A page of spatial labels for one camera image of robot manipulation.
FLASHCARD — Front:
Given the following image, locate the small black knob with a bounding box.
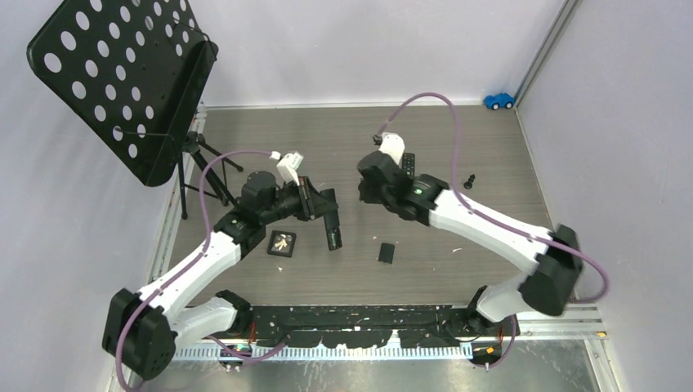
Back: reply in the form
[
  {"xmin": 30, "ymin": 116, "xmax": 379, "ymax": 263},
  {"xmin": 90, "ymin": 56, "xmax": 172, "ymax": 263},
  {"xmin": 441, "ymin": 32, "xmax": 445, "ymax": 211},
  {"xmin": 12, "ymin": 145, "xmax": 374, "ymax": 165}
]
[{"xmin": 463, "ymin": 174, "xmax": 476, "ymax": 189}]

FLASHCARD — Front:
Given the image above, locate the small black square tray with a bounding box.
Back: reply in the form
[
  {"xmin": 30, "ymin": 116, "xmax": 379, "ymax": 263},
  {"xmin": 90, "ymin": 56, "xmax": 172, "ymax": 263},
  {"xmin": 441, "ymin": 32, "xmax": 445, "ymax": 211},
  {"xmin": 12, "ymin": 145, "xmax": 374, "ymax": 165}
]
[{"xmin": 266, "ymin": 230, "xmax": 297, "ymax": 258}]

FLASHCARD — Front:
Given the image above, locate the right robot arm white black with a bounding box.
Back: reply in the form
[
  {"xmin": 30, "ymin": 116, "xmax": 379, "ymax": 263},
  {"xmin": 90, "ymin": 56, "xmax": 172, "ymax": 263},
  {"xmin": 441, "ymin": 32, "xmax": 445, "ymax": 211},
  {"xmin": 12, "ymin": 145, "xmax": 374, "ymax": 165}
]
[{"xmin": 357, "ymin": 151, "xmax": 583, "ymax": 336}]

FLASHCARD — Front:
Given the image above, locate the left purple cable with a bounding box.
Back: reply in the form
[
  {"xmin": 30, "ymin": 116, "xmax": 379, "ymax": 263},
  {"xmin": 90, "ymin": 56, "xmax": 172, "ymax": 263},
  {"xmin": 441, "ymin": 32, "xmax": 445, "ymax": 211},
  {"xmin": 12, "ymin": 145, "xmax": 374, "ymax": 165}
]
[{"xmin": 114, "ymin": 150, "xmax": 279, "ymax": 392}]

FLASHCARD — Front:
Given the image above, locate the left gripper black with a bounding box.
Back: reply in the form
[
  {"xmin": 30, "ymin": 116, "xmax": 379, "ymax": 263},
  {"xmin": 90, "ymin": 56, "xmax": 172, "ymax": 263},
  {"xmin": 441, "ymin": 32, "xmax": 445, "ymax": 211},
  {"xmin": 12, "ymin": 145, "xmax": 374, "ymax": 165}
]
[{"xmin": 261, "ymin": 176, "xmax": 337, "ymax": 225}]

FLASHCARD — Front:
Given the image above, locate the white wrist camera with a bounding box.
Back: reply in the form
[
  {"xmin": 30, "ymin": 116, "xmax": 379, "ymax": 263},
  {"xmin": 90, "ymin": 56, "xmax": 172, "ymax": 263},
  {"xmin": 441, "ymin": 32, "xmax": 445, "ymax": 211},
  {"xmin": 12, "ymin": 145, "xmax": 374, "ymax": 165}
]
[
  {"xmin": 373, "ymin": 131, "xmax": 405, "ymax": 165},
  {"xmin": 276, "ymin": 151, "xmax": 304, "ymax": 185}
]

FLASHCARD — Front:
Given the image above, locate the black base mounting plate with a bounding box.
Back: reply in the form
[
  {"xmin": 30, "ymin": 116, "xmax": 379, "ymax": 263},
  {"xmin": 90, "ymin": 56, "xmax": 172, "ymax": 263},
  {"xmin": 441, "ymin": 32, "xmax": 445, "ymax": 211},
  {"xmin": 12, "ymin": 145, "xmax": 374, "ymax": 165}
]
[{"xmin": 197, "ymin": 302, "xmax": 521, "ymax": 350}]

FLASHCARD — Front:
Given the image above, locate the black remote with label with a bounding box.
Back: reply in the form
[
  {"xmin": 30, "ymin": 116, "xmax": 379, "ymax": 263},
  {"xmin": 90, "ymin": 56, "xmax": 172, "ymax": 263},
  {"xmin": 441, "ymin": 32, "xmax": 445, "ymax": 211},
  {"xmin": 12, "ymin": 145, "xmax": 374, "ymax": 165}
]
[{"xmin": 401, "ymin": 153, "xmax": 416, "ymax": 178}]

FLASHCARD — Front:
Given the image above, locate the blue toy car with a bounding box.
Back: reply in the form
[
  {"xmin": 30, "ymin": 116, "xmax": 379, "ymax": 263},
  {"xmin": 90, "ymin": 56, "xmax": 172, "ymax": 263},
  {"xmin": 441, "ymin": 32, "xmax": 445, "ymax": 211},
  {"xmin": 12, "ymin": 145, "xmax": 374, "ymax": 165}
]
[{"xmin": 483, "ymin": 92, "xmax": 516, "ymax": 110}]

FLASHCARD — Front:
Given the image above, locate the black remote plain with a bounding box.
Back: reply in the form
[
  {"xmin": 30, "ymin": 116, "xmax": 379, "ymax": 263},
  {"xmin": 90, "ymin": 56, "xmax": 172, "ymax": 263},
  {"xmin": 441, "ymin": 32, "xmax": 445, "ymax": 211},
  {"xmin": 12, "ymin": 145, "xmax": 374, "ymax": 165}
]
[{"xmin": 323, "ymin": 209, "xmax": 342, "ymax": 252}]

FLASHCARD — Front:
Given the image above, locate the black perforated music stand tray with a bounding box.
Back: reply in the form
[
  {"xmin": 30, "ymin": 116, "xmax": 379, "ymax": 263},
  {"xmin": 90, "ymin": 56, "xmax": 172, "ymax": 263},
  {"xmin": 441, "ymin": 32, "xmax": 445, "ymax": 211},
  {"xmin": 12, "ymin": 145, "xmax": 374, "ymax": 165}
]
[{"xmin": 26, "ymin": 1, "xmax": 218, "ymax": 187}]

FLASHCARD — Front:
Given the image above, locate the purple cable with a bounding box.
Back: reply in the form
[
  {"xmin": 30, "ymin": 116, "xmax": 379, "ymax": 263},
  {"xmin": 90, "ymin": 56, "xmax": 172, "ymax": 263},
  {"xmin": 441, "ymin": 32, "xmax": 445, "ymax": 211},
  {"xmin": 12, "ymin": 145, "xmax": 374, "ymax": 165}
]
[
  {"xmin": 114, "ymin": 150, "xmax": 279, "ymax": 392},
  {"xmin": 376, "ymin": 92, "xmax": 610, "ymax": 369}
]

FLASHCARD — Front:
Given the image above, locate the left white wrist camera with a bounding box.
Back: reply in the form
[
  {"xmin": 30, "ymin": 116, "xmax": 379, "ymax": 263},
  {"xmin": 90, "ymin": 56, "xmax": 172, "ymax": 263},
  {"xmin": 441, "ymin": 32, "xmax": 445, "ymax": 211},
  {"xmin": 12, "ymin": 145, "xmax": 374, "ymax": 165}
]
[{"xmin": 276, "ymin": 151, "xmax": 304, "ymax": 185}]

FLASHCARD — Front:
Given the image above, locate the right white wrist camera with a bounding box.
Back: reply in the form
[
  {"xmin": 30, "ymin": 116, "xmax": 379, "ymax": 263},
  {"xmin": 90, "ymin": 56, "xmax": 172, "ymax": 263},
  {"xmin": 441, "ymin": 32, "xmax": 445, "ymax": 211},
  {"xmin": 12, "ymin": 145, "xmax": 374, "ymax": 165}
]
[{"xmin": 373, "ymin": 131, "xmax": 405, "ymax": 165}]

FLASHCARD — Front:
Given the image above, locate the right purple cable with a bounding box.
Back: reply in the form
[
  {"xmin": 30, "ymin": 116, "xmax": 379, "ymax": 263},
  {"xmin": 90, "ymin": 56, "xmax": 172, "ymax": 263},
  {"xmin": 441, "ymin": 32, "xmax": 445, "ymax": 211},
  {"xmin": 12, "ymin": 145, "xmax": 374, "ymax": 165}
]
[{"xmin": 376, "ymin": 92, "xmax": 610, "ymax": 369}]

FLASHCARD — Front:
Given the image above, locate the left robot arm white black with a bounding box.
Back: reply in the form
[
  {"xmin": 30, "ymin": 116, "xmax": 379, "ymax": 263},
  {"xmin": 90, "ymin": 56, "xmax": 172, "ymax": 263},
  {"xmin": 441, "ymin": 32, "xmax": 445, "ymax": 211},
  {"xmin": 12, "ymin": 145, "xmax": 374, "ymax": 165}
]
[{"xmin": 101, "ymin": 171, "xmax": 338, "ymax": 381}]

